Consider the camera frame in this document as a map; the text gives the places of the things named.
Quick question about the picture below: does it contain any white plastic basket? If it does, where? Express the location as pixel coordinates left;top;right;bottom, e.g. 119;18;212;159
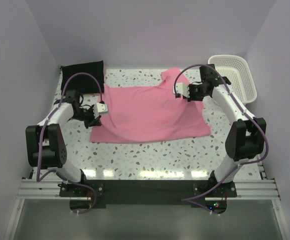
208;54;257;105

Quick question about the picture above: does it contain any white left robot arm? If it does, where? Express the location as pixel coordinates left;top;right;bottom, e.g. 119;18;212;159
25;90;108;196

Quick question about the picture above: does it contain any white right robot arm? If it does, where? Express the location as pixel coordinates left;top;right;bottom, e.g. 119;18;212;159
173;64;269;197

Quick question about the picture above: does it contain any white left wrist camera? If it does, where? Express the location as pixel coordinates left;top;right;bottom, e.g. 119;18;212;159
92;102;109;118

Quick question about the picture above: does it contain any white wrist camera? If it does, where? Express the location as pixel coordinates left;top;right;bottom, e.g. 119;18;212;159
173;82;190;99
92;102;109;118

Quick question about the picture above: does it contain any aluminium frame rail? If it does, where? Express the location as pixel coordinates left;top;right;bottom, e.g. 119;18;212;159
4;161;290;240

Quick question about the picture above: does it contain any folded black t shirt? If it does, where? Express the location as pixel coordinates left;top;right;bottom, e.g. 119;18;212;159
61;60;105;95

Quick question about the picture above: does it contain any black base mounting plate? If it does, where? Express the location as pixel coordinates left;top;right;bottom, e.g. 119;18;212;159
58;180;238;213

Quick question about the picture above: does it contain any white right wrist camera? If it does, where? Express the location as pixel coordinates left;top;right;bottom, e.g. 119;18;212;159
173;82;190;99

